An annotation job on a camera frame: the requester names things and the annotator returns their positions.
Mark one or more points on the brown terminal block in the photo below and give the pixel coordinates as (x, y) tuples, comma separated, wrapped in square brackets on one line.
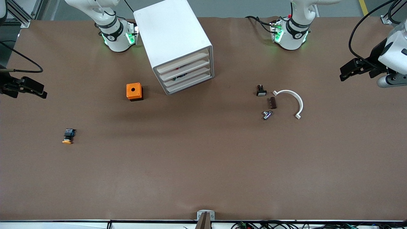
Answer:
[(272, 103)]

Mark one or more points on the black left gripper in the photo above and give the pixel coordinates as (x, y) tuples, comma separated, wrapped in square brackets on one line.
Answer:
[(376, 58)]

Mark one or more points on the dark vertical post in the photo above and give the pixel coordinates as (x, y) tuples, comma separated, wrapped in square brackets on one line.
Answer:
[(203, 222)]

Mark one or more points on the yellow push button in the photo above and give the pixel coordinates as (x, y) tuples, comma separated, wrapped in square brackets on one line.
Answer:
[(68, 133)]

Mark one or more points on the aluminium frame profile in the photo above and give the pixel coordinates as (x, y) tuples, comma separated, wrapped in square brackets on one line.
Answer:
[(385, 20), (39, 9), (25, 24)]

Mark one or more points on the orange button enclosure box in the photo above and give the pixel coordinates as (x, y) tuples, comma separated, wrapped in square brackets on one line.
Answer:
[(136, 93)]

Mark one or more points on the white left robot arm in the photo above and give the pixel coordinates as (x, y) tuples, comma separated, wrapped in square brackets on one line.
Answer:
[(291, 44)]

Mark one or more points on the grey metal bracket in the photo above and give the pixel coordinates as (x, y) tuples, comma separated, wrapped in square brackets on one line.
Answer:
[(205, 212)]

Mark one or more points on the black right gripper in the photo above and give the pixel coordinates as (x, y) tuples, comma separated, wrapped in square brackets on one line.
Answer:
[(7, 86)]

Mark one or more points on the black white rectangular switch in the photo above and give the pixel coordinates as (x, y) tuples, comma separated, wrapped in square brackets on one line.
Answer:
[(261, 93)]

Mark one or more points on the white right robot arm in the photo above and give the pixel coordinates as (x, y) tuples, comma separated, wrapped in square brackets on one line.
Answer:
[(117, 44)]

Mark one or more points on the white curved plastic bracket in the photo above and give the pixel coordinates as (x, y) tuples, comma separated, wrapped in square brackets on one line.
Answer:
[(288, 92)]

